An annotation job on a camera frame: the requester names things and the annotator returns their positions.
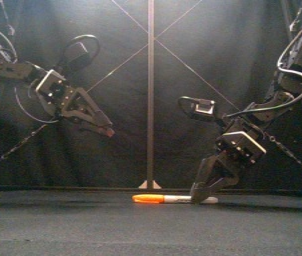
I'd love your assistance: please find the grey marker pen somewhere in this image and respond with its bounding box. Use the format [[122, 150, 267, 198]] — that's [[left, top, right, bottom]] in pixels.
[[131, 193, 221, 205]]

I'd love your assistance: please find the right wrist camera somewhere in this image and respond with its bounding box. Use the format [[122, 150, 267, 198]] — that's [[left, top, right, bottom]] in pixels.
[[189, 98, 218, 122]]

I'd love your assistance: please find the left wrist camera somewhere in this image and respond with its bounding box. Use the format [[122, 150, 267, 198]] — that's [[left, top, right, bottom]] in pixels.
[[62, 41, 94, 71]]

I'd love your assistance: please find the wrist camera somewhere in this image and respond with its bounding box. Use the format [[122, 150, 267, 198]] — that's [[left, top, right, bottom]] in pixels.
[[189, 98, 218, 122], [62, 41, 94, 71]]

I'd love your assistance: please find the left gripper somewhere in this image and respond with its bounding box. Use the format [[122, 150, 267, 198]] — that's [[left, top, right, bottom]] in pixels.
[[35, 68, 116, 139]]

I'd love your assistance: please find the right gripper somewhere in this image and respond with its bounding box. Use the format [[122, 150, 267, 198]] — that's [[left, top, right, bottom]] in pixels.
[[189, 127, 269, 205]]

